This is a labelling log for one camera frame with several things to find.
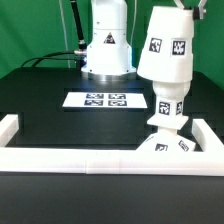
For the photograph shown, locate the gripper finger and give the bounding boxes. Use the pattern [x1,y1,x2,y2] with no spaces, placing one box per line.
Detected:
[193,0,207,20]
[173,0,185,9]

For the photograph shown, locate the white lamp shade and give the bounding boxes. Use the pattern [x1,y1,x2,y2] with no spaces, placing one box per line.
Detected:
[137,6,194,83]

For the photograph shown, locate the white lamp bulb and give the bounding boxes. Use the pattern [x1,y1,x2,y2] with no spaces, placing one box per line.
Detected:
[153,81,190,117]

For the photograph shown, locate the white lamp base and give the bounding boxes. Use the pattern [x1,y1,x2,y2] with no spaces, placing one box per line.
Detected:
[137,115,196,152]

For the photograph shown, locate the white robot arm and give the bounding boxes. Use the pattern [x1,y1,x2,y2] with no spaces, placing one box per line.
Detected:
[81,0,207,83]

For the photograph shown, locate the white marker sheet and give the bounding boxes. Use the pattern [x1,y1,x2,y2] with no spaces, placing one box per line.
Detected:
[63,92,147,109]

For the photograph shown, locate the white U-shaped fence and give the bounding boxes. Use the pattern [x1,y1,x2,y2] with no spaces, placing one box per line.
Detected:
[0,114,224,177]

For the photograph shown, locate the black corrugated hose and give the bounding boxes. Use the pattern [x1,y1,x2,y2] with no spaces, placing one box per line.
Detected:
[69,0,88,52]

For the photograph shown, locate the black cable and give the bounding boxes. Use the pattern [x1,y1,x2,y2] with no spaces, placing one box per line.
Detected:
[20,51,88,69]

